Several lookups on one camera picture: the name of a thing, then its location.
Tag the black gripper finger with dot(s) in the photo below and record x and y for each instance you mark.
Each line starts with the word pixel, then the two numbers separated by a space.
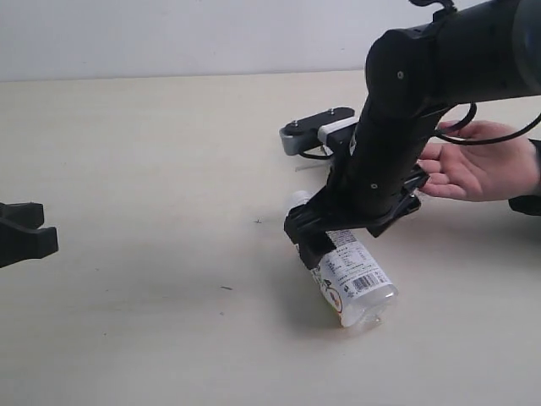
pixel 21 244
pixel 26 215

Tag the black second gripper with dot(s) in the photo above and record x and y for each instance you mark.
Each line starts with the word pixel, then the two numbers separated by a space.
pixel 365 188

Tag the barcode white label bottle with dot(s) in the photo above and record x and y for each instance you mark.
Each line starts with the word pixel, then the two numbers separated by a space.
pixel 353 283

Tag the person's open hand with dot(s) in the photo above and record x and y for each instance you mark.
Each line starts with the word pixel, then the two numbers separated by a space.
pixel 476 173

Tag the dark jacket sleeve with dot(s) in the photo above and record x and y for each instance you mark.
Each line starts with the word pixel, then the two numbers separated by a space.
pixel 527 198

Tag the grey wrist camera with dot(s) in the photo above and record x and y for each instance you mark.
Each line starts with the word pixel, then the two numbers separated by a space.
pixel 304 134

